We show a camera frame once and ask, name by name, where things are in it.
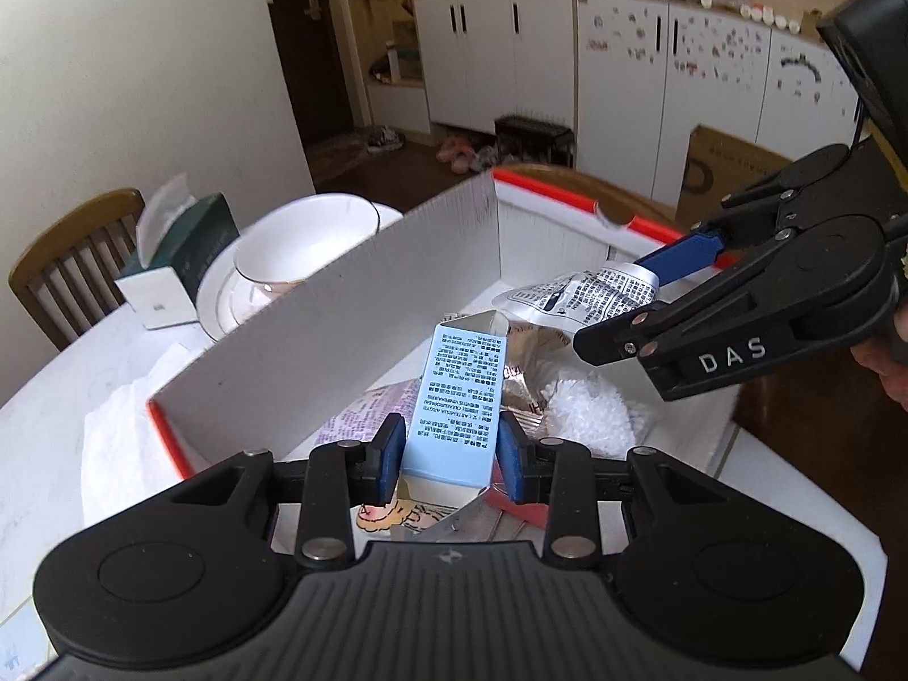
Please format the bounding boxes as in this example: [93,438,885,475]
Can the pink bun pack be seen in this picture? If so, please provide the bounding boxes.
[312,379,427,456]

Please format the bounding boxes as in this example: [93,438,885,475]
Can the pink binder clip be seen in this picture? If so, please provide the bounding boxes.
[488,468,553,530]

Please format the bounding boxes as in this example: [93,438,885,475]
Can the cartoon print packet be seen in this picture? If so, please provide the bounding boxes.
[355,493,463,533]

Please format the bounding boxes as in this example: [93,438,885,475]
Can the white two-door cabinet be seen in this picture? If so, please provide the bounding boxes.
[413,0,576,140]

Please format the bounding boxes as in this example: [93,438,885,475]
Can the white porcelain bowl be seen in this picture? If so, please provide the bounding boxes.
[233,193,381,300]

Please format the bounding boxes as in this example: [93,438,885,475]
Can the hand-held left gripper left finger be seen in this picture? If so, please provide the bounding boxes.
[170,413,407,570]

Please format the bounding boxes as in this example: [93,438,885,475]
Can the black wire rack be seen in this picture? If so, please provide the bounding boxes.
[494,113,575,169]

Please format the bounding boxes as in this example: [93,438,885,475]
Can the clear white plastic bag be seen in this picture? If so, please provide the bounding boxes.
[521,351,647,463]

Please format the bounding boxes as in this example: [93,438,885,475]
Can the dark wooden door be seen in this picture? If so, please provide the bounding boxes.
[258,0,356,130]

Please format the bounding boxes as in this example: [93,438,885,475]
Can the grey sneakers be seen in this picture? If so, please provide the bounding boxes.
[361,125,406,154]

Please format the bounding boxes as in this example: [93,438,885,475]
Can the pink slippers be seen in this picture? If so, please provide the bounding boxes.
[435,137,502,173]

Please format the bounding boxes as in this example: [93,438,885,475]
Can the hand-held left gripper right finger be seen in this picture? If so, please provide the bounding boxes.
[495,413,719,564]

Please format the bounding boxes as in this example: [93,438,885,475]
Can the person's right hand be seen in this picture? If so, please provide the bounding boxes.
[851,293,908,414]

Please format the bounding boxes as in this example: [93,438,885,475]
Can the brown cardboard box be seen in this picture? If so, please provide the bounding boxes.
[674,123,800,229]

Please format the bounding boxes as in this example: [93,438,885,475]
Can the white porcelain plate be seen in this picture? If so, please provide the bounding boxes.
[196,201,406,342]

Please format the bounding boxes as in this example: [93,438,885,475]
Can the silver printed sachet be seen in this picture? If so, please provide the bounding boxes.
[493,260,665,335]

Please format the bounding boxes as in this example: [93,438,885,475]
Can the light blue printed carton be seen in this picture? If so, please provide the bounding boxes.
[401,311,511,490]

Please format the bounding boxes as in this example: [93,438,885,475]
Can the white cardboard box red rim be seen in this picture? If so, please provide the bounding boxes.
[148,169,743,563]

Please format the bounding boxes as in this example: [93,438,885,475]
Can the silver foil snack packet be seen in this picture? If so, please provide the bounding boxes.
[500,322,590,434]

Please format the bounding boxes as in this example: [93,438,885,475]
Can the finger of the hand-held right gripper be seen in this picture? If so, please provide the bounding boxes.
[572,233,811,368]
[634,145,861,284]

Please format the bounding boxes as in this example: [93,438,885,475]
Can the white stickered cabinet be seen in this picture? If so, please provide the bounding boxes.
[574,0,864,207]

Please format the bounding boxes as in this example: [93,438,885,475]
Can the white green tissue box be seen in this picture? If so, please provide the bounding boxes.
[113,173,241,331]

